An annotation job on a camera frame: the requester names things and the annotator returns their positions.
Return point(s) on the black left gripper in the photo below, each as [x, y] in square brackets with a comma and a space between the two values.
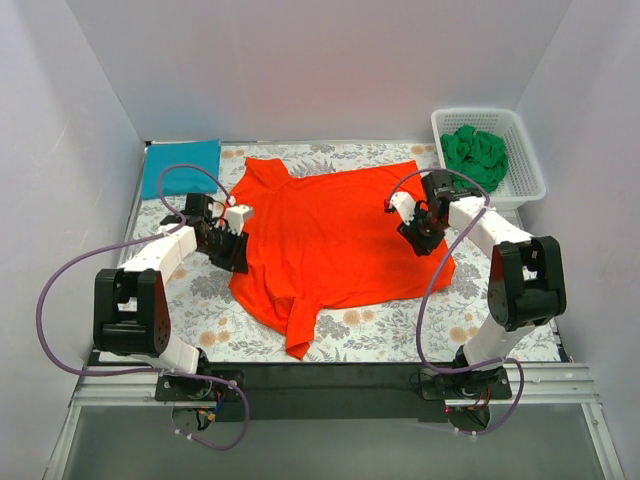
[230, 251]

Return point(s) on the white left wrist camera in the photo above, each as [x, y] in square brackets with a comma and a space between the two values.
[236, 218]

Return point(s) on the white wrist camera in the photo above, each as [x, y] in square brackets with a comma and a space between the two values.
[403, 204]
[236, 218]

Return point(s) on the aluminium frame rail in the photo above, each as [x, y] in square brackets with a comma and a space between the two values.
[544, 383]

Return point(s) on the white plastic basket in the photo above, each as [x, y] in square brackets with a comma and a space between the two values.
[523, 181]

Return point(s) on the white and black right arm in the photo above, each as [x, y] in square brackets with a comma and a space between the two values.
[526, 287]

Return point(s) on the orange t shirt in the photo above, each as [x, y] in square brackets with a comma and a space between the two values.
[325, 241]

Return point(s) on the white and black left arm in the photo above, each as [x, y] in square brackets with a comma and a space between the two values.
[131, 311]

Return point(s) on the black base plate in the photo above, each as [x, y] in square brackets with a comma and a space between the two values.
[314, 391]

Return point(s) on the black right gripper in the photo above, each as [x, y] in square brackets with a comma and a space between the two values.
[423, 240]

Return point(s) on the floral patterned table mat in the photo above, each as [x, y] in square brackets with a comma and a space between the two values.
[204, 313]

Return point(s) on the crumpled green t shirt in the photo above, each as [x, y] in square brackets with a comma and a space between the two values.
[477, 154]

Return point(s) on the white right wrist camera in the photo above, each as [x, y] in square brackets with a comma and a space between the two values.
[403, 204]

